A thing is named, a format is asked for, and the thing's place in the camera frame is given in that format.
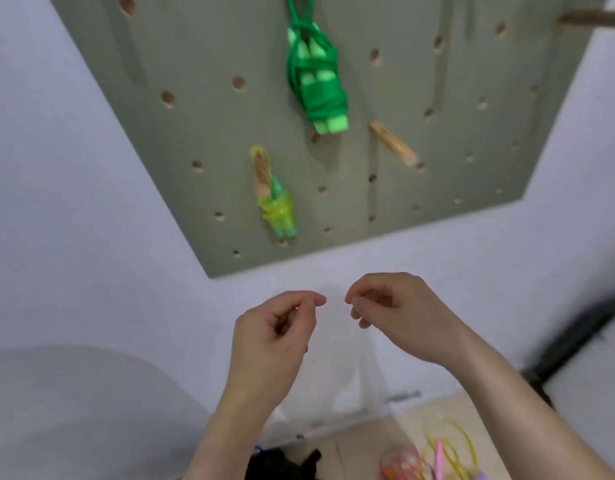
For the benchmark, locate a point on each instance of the wooden peg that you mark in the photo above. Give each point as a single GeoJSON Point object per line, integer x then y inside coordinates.
{"type": "Point", "coordinates": [393, 144]}
{"type": "Point", "coordinates": [260, 172]}
{"type": "Point", "coordinates": [595, 17]}

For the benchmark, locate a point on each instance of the person's left hand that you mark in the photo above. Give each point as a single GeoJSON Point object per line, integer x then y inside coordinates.
{"type": "Point", "coordinates": [267, 349]}

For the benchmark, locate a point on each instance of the person's right forearm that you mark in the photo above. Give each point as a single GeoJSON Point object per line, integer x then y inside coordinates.
{"type": "Point", "coordinates": [517, 409]}

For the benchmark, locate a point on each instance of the person's right hand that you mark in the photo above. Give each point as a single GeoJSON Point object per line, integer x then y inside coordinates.
{"type": "Point", "coordinates": [417, 319]}

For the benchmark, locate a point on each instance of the grey-green pegboard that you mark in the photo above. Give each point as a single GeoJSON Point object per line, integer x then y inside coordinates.
{"type": "Point", "coordinates": [197, 124]}

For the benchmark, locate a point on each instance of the person's left forearm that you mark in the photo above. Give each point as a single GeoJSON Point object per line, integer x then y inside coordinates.
{"type": "Point", "coordinates": [232, 434]}

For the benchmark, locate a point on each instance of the white round table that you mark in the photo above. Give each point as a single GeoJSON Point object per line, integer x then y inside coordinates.
{"type": "Point", "coordinates": [77, 414]}

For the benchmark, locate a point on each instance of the clear plastic bag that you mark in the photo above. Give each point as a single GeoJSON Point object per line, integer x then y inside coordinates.
{"type": "Point", "coordinates": [340, 364]}

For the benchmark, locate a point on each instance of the person's right thumb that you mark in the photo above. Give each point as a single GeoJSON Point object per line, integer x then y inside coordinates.
{"type": "Point", "coordinates": [375, 300]}

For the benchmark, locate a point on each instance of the person's left thumb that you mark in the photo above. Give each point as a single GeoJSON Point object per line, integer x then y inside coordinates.
{"type": "Point", "coordinates": [302, 319]}

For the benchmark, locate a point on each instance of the black metal bar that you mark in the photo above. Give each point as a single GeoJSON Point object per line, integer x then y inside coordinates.
{"type": "Point", "coordinates": [572, 339]}

